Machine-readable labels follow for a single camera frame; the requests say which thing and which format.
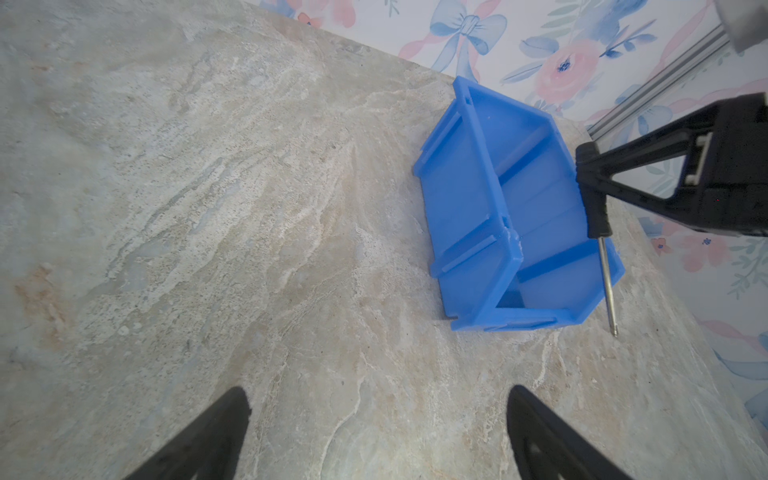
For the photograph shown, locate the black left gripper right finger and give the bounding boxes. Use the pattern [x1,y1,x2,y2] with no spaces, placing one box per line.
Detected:
[506,385,629,480]

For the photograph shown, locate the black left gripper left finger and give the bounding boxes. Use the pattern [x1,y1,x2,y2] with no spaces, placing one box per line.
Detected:
[128,386,251,479]

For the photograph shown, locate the black handled screwdriver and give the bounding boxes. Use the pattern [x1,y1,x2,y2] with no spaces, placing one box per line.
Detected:
[579,183,619,338]

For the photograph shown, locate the blue plastic bin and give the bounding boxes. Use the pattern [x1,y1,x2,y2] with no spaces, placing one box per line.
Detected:
[413,77,625,332]

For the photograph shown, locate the aluminium corner frame post right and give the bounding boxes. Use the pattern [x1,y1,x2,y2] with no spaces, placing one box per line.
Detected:
[587,24,730,141]

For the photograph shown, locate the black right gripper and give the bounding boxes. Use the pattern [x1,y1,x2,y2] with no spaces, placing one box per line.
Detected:
[575,93,767,237]

